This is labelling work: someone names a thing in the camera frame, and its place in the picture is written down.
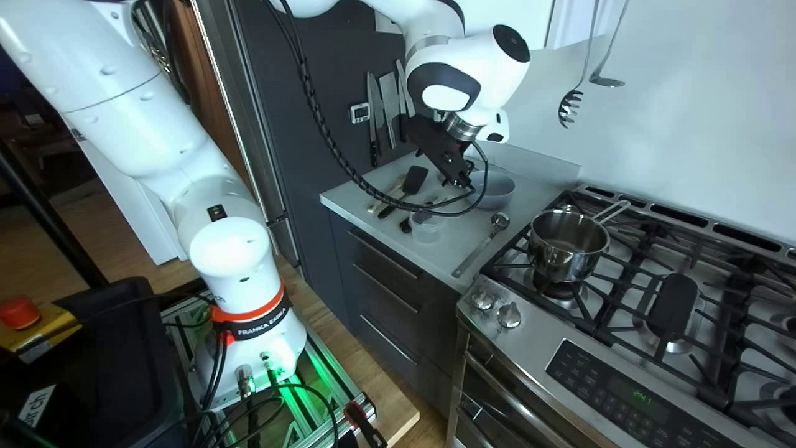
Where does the right stove knob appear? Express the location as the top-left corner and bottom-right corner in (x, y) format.
(499, 303), (524, 328)

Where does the left stove knob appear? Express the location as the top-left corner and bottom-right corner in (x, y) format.
(473, 288), (499, 310)

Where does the red emergency stop button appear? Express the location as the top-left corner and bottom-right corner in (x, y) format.
(0, 297), (43, 331)

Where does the dark lower drawer cabinet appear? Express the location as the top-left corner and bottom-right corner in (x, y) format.
(332, 217), (458, 414)

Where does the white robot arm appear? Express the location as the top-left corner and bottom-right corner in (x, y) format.
(0, 0), (531, 411)

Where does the black spatula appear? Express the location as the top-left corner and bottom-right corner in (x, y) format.
(378, 166), (429, 219)

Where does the stove knob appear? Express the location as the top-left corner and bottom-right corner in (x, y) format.
(473, 288), (499, 310)
(499, 303), (524, 328)

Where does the blue-grey bowl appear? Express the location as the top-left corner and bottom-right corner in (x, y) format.
(473, 172), (516, 211)

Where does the hanging slotted spoon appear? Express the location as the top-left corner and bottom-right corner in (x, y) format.
(556, 0), (602, 130)

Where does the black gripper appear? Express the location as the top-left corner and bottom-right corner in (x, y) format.
(404, 117), (470, 183)

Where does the stainless steel gas stove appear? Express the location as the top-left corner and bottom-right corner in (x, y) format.
(453, 198), (796, 448)

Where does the long metal measuring spoon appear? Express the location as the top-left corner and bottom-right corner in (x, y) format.
(453, 211), (510, 279)

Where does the stainless steel saucepan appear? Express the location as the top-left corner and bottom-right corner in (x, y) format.
(531, 198), (630, 287)

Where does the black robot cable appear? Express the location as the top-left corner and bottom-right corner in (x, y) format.
(277, 0), (492, 222)

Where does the black stove burner cap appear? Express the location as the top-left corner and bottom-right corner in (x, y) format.
(648, 274), (699, 340)

